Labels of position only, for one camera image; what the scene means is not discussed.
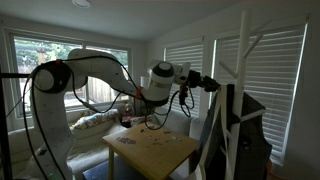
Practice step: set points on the narrow white window blind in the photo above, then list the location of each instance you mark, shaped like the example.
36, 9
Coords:
193, 56

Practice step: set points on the blue rug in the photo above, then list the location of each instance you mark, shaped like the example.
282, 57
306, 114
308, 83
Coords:
96, 173

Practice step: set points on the white coat rack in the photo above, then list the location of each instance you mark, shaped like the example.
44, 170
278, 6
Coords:
245, 50

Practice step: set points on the round ceiling light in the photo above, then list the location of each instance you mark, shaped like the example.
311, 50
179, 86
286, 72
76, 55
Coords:
81, 2

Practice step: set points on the wooden table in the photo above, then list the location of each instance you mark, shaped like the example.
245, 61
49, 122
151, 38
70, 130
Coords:
153, 156

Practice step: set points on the black metal stand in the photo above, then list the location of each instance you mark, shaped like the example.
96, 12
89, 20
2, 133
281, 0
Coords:
4, 133

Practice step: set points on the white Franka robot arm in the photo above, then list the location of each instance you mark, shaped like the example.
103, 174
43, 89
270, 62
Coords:
93, 66

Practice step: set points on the large glass window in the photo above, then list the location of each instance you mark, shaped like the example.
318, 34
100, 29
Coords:
26, 50

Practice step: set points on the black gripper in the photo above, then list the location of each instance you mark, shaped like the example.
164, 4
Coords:
197, 80

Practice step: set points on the grey sofa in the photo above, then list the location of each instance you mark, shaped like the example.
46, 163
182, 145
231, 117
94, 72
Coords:
173, 120

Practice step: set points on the white tote bag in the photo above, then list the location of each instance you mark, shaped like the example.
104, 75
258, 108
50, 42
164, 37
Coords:
223, 106

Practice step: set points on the floral pillow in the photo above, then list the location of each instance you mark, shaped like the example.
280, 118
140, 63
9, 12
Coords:
96, 119

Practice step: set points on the snowman sticker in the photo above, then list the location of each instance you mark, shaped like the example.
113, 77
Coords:
151, 127

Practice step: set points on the wide white window blind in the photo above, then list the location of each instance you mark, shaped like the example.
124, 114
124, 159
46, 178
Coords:
280, 66

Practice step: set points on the santa sticker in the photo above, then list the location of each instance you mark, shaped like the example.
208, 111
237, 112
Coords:
126, 140

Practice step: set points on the dark grey puffer jacket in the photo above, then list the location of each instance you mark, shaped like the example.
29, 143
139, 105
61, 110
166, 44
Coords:
256, 146

